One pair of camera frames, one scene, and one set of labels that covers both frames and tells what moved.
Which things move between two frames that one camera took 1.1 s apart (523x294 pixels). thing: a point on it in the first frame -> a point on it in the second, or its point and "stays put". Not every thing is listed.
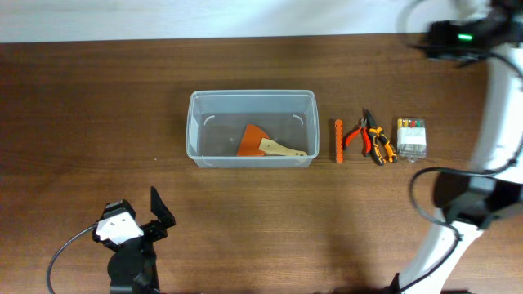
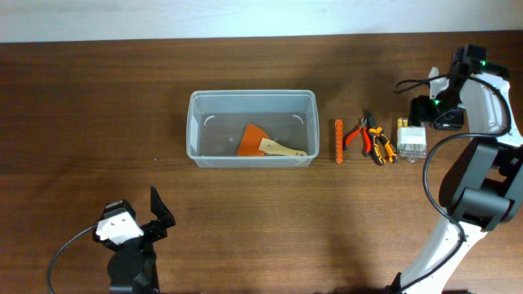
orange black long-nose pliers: (388, 147) stays put
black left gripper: (156, 229) stays put
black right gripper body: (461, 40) -> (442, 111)
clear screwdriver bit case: (411, 135) stays put
